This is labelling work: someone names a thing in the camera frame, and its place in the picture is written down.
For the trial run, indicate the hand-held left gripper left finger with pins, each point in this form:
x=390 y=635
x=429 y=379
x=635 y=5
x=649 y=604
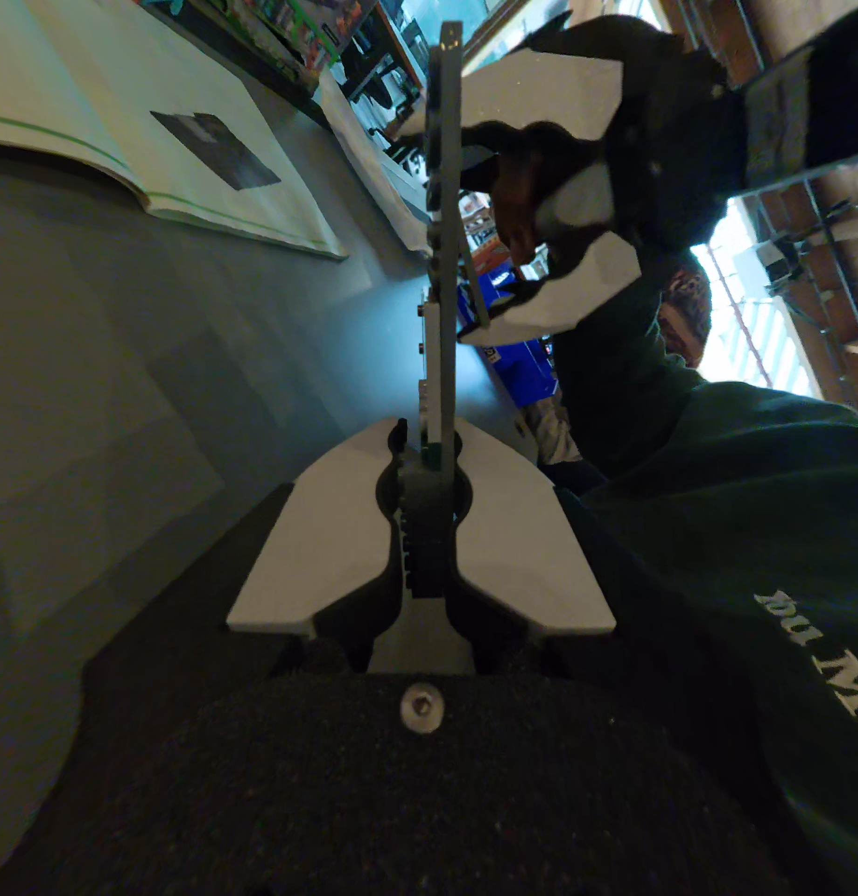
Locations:
x=324 y=553

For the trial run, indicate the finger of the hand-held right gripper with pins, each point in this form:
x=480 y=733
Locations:
x=583 y=287
x=541 y=91

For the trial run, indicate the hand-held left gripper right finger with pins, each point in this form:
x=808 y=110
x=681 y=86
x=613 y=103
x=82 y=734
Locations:
x=534 y=560

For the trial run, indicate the grey toy brick plate assembly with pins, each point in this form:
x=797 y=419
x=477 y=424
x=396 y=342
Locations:
x=443 y=210

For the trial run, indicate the instruction booklet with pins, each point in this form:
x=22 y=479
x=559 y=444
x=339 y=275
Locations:
x=156 y=105

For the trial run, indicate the person's right forearm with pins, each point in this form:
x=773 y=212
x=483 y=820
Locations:
x=611 y=385

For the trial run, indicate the person's right hand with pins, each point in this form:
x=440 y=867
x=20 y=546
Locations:
x=523 y=203

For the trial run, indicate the blue plastic bin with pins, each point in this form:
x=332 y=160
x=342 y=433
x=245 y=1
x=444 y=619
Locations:
x=520 y=364

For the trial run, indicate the crumpled grey paper bag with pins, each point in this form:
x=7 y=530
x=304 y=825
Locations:
x=551 y=434

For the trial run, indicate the black office chair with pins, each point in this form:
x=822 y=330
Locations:
x=387 y=84

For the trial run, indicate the dark green sweatshirt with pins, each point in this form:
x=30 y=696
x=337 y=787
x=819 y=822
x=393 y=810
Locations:
x=751 y=560

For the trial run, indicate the green toy set box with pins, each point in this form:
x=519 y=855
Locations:
x=289 y=28

